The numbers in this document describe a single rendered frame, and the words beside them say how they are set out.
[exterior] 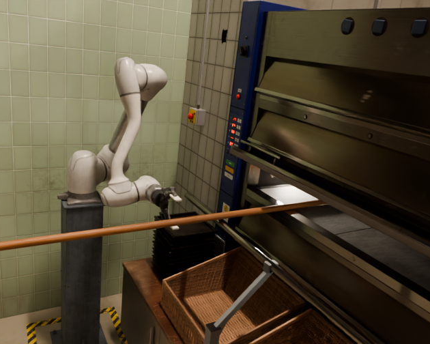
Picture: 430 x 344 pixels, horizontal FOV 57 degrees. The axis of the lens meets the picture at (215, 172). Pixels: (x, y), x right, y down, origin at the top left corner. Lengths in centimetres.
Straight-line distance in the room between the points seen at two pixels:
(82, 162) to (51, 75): 63
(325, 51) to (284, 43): 27
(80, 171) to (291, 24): 131
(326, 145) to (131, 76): 97
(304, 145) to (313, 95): 23
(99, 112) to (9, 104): 52
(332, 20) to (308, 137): 50
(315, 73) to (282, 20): 34
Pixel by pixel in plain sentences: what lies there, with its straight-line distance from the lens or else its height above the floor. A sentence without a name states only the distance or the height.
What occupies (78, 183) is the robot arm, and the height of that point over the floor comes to 112.
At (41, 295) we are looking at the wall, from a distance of 316.
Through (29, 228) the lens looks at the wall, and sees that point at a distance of 289.
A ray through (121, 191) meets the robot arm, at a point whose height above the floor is 120.
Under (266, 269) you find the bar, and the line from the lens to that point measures 152.
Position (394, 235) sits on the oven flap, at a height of 140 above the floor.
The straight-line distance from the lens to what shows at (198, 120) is 259.
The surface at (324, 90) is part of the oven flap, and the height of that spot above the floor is 178.
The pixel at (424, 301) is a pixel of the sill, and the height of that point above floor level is 117.
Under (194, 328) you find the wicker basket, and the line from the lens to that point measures 190.
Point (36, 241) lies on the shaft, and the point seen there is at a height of 119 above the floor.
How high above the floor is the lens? 190
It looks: 17 degrees down
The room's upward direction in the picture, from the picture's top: 7 degrees clockwise
